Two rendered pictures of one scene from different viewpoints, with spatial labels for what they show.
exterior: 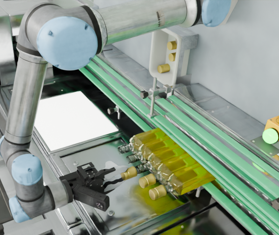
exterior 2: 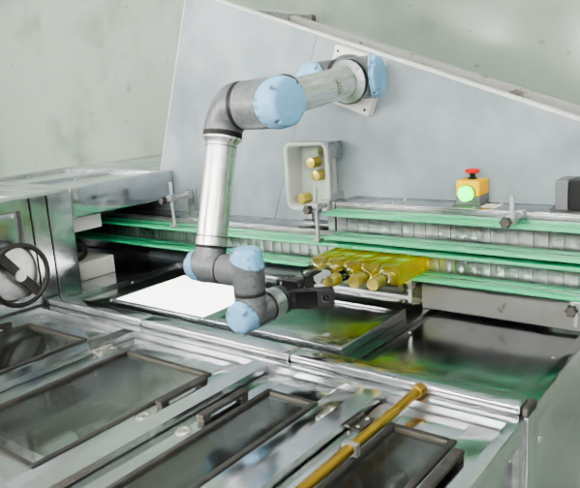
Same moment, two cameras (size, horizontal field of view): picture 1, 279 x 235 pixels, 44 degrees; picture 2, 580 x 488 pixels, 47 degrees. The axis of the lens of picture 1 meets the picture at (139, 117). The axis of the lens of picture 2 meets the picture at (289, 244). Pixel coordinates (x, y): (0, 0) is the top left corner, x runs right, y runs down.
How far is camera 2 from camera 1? 1.02 m
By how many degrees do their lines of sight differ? 25
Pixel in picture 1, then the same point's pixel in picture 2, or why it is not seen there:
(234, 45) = (390, 132)
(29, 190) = (258, 279)
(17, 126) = (217, 224)
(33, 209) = (261, 308)
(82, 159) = not seen: hidden behind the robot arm
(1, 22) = (60, 198)
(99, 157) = not seen: hidden behind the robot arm
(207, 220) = (432, 322)
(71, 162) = not seen: hidden behind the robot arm
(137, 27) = (324, 92)
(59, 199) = (281, 300)
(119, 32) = (313, 96)
